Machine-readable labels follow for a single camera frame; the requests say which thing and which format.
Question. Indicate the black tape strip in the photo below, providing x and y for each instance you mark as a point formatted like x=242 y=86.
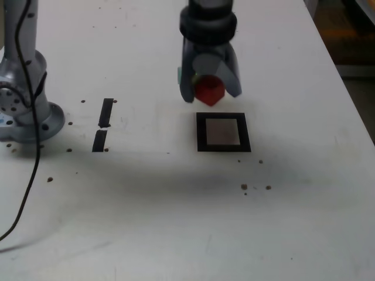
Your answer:
x=106 y=111

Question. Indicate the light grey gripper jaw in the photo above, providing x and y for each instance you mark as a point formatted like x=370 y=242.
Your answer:
x=233 y=79

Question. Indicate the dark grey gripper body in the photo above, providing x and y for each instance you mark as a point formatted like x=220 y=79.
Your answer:
x=209 y=48

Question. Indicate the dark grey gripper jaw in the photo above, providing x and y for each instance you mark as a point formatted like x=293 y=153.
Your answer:
x=187 y=85

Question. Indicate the red cube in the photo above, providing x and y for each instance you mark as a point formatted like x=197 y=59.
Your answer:
x=209 y=93

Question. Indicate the black tape square outline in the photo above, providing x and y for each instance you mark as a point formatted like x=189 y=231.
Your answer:
x=201 y=131

